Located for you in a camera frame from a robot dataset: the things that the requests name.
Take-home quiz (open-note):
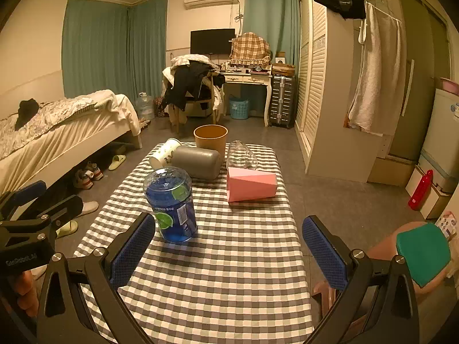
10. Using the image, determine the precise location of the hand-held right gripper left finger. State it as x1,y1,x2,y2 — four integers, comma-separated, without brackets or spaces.
36,212,157,344

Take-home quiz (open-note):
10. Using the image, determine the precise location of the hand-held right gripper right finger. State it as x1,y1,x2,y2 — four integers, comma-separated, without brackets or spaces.
302,216,420,344

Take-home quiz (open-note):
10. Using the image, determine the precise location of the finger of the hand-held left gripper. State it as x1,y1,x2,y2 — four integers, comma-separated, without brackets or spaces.
34,195,84,230
0,181,48,220

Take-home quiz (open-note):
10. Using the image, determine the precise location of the blue transparent plastic cup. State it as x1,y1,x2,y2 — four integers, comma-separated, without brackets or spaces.
143,167,199,243

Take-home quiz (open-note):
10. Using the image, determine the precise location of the white paper cup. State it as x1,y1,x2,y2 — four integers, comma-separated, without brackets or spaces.
149,138,183,170

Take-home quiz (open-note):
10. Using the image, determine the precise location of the grey plastic cup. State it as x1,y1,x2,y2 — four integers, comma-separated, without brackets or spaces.
171,146,221,181

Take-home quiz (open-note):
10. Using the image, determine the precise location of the person's left hand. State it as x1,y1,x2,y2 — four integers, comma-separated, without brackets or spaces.
6,266,41,318

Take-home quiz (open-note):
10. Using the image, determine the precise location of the yellow slipper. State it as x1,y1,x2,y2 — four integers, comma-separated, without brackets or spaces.
55,220,79,239

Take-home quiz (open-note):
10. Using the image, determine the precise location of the white slipper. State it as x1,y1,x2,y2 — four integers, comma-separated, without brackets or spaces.
76,201,100,218

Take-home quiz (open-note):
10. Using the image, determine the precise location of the sneaker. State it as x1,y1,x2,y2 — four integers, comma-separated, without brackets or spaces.
85,161,104,181
73,169,94,190

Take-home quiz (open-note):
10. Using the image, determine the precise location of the bed with cream sheet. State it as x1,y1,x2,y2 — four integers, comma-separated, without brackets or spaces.
0,89,144,201

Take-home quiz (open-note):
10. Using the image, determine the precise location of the pink plastic stool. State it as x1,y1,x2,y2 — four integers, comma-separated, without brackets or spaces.
311,221,453,316

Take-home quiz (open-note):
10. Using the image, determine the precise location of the pale green slipper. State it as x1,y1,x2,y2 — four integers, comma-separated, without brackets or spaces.
108,154,127,171

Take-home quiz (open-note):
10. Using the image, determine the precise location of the floral blanket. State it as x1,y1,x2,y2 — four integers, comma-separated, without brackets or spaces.
0,95,99,159

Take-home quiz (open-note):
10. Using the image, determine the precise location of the pink cardboard box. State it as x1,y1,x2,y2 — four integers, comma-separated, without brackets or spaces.
226,167,278,203

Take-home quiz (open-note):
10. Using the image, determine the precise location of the checkered tablecloth table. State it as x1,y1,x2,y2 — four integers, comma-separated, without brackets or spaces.
73,142,313,344

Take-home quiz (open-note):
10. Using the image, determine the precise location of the green seat cushion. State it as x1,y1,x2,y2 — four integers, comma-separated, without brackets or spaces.
396,222,452,288

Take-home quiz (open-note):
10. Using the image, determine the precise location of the red bottle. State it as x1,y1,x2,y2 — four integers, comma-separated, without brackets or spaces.
408,169,434,212

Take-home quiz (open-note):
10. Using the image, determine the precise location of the white cardboard box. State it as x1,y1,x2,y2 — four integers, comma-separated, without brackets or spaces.
406,164,453,220

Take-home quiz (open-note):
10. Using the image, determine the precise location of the large water jug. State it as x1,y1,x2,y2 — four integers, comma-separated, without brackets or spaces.
135,92,155,120

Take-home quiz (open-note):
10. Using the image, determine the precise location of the brown waste bin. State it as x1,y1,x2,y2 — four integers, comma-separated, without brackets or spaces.
193,124,229,152

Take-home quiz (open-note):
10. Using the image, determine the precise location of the white louvred wardrobe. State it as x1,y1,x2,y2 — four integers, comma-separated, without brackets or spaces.
295,0,393,184

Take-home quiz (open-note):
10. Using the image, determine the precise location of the dark ribbed suitcase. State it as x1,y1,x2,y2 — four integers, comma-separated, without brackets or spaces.
268,73,298,129

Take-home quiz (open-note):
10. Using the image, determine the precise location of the wide teal curtain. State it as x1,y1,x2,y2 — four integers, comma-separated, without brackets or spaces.
61,0,169,98

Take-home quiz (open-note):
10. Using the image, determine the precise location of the white refrigerator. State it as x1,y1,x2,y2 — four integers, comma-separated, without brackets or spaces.
417,87,459,195

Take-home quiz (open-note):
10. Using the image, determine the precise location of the blue plastic basket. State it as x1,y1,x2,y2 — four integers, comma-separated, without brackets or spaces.
228,96,250,120

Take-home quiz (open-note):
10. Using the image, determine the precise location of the chair with clothes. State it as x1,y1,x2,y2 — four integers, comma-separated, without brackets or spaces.
159,53,225,124

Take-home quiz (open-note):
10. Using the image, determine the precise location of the wooden box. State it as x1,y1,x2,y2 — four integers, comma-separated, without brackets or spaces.
271,62,297,77

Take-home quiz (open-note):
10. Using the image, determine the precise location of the white desk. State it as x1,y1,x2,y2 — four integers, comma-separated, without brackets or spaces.
214,69,273,127

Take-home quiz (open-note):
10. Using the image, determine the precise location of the white hanging towel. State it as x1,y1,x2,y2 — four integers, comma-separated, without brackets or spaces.
347,3,408,134

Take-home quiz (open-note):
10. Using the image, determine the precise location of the grey door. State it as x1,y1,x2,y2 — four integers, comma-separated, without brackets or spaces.
389,0,450,163

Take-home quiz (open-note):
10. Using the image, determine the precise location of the pink basin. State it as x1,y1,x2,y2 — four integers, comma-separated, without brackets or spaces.
439,77,459,96

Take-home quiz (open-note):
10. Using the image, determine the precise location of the plaid blanket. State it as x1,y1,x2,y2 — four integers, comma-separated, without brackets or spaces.
228,32,272,68

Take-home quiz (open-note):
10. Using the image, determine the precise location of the black television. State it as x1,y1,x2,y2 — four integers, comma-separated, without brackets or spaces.
190,28,236,55

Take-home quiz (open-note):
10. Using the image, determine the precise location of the narrow teal curtain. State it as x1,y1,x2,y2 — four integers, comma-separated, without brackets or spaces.
240,0,301,69

